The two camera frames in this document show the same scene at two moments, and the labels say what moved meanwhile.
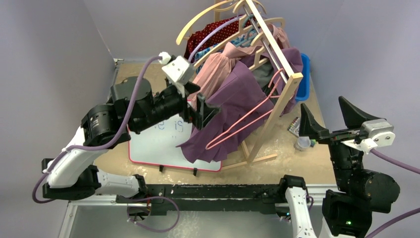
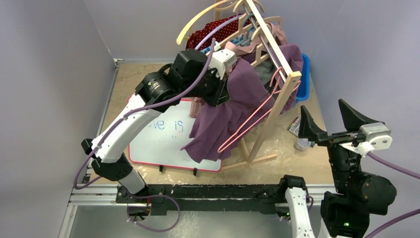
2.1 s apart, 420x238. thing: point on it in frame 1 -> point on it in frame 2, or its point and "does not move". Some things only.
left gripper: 204,112 -> 222,93
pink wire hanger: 270,95 -> 264,113
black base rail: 214,199 does not move
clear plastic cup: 302,142 does not move
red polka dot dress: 216,37 does not move
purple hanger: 236,18 does not move
